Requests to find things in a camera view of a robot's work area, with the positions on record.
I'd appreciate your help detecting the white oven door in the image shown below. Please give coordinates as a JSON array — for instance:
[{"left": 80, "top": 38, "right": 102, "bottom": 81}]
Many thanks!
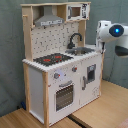
[{"left": 49, "top": 75, "right": 80, "bottom": 125}]

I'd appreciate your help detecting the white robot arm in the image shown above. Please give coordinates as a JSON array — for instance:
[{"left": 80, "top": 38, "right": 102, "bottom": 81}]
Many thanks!
[{"left": 96, "top": 20, "right": 128, "bottom": 57}]

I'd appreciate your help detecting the wooden toy kitchen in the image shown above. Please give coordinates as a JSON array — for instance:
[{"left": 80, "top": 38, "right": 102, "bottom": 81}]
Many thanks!
[{"left": 22, "top": 2, "right": 103, "bottom": 128}]

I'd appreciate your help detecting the right red oven knob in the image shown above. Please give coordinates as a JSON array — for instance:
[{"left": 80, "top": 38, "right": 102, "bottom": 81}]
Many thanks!
[{"left": 71, "top": 66, "right": 78, "bottom": 73}]

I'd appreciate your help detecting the red oven knob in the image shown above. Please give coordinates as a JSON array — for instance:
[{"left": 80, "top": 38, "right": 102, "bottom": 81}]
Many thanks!
[
  {"left": 71, "top": 66, "right": 78, "bottom": 73},
  {"left": 54, "top": 73, "right": 60, "bottom": 79}
]

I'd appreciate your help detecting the black toy stovetop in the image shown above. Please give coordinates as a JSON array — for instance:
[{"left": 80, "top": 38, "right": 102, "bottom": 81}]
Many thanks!
[{"left": 34, "top": 53, "right": 70, "bottom": 66}]

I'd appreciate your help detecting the left red oven knob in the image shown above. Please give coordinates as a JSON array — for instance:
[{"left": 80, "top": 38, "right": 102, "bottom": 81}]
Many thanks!
[{"left": 54, "top": 73, "right": 60, "bottom": 79}]

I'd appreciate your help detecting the grey toy sink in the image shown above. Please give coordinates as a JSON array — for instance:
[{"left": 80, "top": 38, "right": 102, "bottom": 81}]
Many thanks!
[{"left": 65, "top": 47, "right": 95, "bottom": 56}]

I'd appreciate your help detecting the black toy faucet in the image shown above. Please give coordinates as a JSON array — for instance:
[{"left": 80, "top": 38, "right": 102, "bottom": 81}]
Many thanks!
[{"left": 66, "top": 32, "right": 83, "bottom": 50}]

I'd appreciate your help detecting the white cabinet door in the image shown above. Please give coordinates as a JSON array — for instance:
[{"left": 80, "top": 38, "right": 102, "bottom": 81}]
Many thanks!
[{"left": 80, "top": 55, "right": 102, "bottom": 105}]

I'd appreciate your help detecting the grey range hood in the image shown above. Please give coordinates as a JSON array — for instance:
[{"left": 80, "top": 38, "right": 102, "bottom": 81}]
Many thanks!
[{"left": 35, "top": 5, "right": 64, "bottom": 27}]

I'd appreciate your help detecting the toy microwave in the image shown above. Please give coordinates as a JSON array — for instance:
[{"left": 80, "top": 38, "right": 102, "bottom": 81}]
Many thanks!
[{"left": 66, "top": 3, "right": 89, "bottom": 21}]

